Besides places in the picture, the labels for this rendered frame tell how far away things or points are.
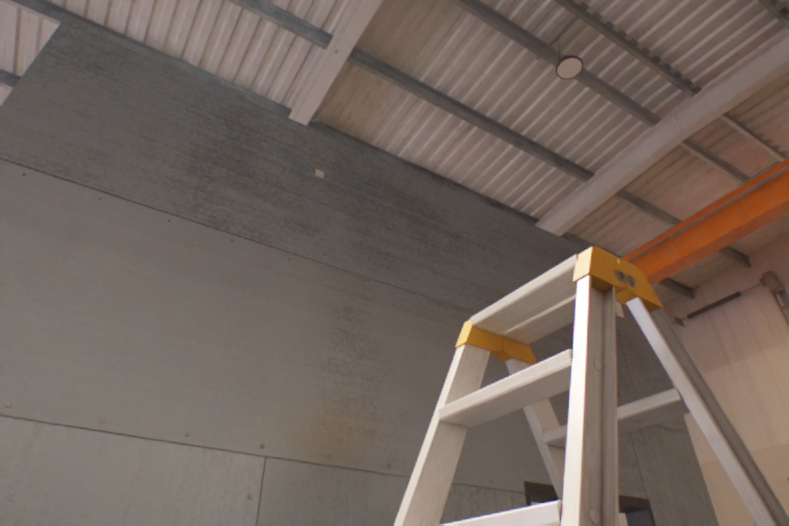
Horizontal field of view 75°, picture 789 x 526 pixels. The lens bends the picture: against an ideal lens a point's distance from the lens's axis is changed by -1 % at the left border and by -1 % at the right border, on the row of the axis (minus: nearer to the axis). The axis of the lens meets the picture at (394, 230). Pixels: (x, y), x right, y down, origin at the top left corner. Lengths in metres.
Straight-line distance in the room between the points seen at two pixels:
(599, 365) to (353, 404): 0.77
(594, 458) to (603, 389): 0.12
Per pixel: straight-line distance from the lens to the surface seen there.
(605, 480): 0.75
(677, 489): 2.35
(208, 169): 1.62
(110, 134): 1.62
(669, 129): 9.13
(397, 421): 1.50
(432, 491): 0.97
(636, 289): 1.03
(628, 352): 2.44
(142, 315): 1.34
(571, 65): 7.12
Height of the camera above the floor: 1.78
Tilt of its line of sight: 38 degrees up
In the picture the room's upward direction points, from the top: straight up
